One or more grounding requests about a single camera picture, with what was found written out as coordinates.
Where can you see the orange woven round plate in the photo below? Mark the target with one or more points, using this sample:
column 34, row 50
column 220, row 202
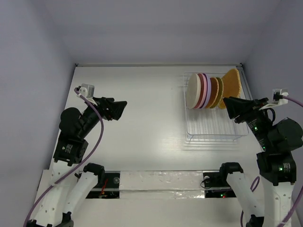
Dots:
column 214, row 91

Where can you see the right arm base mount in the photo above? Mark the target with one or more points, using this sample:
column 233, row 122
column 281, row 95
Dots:
column 215, row 187

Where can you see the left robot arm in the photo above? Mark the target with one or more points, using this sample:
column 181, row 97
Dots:
column 72, row 179

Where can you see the orange woven rectangular tray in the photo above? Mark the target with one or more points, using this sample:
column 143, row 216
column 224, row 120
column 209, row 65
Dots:
column 231, row 86

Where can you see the cream round plate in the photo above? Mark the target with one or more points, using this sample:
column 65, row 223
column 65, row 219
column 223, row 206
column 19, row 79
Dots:
column 193, row 91

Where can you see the pink round plate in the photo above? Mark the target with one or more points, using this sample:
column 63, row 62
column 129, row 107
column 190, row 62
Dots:
column 203, row 91

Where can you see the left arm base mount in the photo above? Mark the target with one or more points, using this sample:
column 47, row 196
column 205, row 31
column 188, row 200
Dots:
column 108, row 188

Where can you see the white wire dish rack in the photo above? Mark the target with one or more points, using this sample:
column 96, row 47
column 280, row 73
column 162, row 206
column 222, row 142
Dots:
column 206, row 124

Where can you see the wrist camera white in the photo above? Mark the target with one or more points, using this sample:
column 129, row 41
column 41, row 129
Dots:
column 278, row 98
column 85, row 90

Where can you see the yellow-green woven round plate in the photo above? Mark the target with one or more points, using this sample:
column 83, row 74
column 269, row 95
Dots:
column 220, row 93

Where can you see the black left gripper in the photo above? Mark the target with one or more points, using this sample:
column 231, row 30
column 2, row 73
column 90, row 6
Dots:
column 111, row 109

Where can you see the lilac round plate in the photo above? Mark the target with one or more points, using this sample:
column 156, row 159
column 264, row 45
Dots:
column 208, row 94

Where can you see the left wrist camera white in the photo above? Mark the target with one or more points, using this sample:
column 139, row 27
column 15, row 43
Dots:
column 85, row 90

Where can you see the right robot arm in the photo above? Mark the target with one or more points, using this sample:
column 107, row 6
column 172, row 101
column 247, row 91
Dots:
column 277, row 167

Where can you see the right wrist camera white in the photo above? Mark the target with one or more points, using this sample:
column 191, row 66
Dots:
column 278, row 98

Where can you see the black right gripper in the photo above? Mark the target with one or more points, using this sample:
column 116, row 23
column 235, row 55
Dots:
column 247, row 111

